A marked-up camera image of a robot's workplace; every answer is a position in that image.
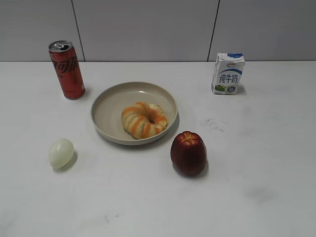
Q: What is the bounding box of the dark red apple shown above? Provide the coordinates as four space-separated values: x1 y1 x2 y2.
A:
170 131 207 176

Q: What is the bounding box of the beige round plate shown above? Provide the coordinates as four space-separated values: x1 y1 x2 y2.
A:
91 81 179 146

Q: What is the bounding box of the white egg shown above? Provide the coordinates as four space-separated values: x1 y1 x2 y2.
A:
48 138 75 168

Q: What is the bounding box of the red cola can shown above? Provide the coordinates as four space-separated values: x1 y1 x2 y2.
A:
48 40 85 100

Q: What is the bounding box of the orange striped croissant ring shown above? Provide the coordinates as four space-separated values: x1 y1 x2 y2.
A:
121 101 169 140

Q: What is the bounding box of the white blue milk carton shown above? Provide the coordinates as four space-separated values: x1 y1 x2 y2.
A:
211 53 245 95

